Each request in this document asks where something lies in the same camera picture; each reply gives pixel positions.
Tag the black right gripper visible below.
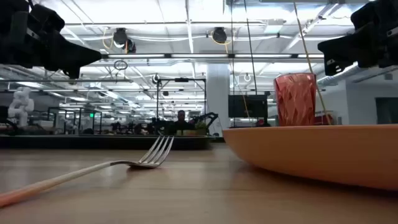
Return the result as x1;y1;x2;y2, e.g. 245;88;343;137
317;12;398;77

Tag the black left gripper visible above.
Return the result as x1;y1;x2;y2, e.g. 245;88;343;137
0;0;103;79

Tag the red translucent faceted cup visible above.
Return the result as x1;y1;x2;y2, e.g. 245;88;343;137
273;73;317;127

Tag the orange round plate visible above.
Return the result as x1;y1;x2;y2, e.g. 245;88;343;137
222;123;398;191

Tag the steel fork with orange handle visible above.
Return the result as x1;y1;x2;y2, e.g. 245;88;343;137
0;135;175;208

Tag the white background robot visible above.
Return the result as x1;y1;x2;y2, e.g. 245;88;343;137
7;86;35;128

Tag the red storage bin rack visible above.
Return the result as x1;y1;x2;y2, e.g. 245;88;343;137
314;113;333;126

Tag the black monitor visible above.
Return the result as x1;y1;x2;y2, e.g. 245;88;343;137
228;94;269;119

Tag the person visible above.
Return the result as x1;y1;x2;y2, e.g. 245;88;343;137
173;110;192;131

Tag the white building pillar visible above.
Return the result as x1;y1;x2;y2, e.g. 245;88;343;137
206;63;231;138

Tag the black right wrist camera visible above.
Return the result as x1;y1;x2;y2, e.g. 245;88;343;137
350;0;389;30

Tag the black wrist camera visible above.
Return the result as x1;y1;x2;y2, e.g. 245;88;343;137
350;0;389;30
29;3;66;32

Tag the yellow hanging cable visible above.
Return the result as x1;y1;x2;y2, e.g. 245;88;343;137
293;0;332;125

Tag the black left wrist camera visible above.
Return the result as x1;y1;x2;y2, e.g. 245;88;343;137
29;3;66;32

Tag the black ceiling cable reel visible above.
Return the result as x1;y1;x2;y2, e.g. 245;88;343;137
212;27;228;44
112;27;137;54

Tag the black hanging cable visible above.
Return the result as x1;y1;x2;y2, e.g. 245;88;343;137
229;0;235;128
243;0;258;96

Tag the black background rig frame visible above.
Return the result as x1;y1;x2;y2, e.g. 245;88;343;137
156;77;207;136

